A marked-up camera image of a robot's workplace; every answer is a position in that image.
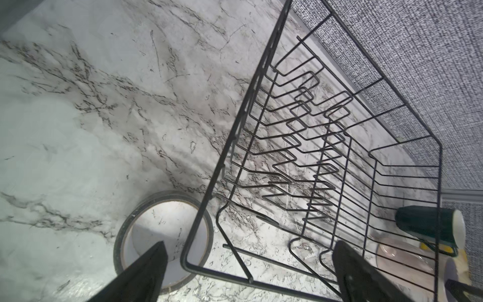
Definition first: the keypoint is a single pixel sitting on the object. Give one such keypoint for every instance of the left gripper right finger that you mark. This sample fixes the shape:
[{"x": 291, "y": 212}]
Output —
[{"x": 360, "y": 281}]

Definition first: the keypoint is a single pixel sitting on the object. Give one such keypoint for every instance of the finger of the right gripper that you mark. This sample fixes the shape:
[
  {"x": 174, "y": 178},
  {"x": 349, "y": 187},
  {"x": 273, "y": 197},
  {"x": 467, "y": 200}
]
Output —
[{"x": 462, "y": 292}]

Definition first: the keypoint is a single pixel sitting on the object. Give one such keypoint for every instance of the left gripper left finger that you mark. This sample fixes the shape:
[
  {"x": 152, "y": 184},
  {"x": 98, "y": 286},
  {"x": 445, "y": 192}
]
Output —
[{"x": 142, "y": 281}]

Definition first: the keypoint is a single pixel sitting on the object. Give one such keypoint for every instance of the pink ceramic mug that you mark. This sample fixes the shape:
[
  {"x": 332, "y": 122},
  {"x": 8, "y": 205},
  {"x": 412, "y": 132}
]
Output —
[{"x": 414, "y": 271}]

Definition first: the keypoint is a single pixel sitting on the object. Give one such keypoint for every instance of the dark green ceramic mug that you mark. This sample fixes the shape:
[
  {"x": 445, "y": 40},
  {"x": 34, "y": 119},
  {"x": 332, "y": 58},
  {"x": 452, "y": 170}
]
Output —
[{"x": 440, "y": 229}]

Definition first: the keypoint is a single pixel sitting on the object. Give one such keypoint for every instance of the black wire dish rack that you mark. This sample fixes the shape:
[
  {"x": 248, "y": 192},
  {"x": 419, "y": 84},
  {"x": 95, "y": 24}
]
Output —
[{"x": 311, "y": 160}]

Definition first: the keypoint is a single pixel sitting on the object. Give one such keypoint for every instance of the yellow bowl with green handle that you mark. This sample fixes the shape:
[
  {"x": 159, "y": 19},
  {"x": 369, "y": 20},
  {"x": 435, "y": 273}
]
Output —
[{"x": 461, "y": 260}]

